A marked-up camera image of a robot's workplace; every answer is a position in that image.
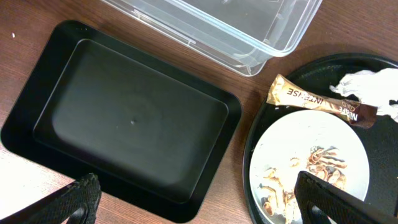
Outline clear plastic bin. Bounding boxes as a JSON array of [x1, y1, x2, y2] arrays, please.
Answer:
[[104, 0, 322, 77]]

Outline grey plate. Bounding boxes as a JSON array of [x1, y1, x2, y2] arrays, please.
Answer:
[[249, 110, 369, 223]]

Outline gold coffee sachet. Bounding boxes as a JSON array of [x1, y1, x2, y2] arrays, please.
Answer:
[[266, 75, 377, 129]]

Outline black rectangular tray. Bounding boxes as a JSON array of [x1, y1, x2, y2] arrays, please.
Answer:
[[1, 21, 242, 223]]

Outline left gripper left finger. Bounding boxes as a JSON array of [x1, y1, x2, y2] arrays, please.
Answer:
[[1, 173, 101, 224]]

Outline crumpled white napkin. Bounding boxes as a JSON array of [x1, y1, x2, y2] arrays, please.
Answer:
[[330, 68, 398, 122]]

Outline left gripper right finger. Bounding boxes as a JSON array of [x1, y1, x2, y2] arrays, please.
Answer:
[[294, 171, 397, 224]]

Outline food scraps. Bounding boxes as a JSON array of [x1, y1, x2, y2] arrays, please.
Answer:
[[259, 146, 347, 224]]

